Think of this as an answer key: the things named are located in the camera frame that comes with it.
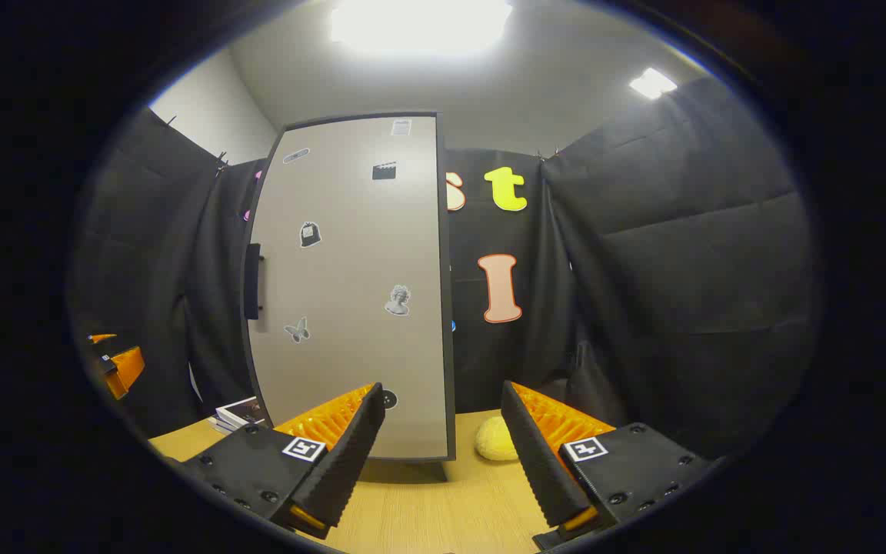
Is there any yellow plush object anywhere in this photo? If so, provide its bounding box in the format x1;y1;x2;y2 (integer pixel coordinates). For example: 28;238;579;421
475;415;522;462

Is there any dark grey cabinet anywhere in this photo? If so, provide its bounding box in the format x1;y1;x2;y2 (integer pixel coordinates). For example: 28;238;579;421
241;112;457;462

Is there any grey cabinet door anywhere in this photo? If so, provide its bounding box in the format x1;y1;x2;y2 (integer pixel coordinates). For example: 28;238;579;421
247;115;448;461

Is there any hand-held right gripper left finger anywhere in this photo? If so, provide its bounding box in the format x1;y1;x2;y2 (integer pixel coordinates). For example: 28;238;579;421
162;382;386;539

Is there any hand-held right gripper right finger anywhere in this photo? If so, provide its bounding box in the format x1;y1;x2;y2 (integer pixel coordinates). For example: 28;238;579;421
500;380;724;551

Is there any ceiling light panel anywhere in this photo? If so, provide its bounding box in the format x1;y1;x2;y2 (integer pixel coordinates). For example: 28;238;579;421
628;67;679;100
330;0;515;56

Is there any black backdrop cloth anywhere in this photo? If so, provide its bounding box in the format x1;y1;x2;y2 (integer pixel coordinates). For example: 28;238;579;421
66;73;824;462

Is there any black door handle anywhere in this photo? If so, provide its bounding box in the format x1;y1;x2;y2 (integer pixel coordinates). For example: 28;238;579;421
243;242;264;321

